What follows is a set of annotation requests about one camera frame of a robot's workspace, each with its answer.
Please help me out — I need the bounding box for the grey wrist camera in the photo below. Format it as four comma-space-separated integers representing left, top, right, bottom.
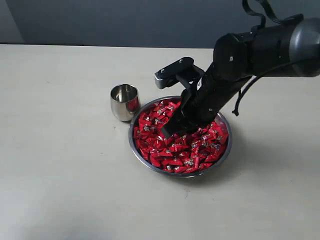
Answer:
154, 57, 205, 89

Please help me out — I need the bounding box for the pile of red candies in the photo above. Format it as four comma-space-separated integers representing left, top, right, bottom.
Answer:
133, 98, 230, 174

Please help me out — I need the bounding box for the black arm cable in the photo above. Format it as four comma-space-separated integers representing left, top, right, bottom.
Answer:
231, 0, 305, 117

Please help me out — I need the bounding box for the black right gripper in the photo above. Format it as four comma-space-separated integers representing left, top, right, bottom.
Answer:
161, 63, 247, 138

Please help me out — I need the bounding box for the steel bowl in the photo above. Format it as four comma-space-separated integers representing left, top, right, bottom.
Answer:
128, 95, 233, 178

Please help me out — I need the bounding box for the stainless steel cup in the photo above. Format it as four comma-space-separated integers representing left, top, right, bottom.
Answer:
110, 83, 141, 122

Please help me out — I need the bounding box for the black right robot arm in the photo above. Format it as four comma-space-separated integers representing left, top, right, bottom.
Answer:
155, 18, 320, 137

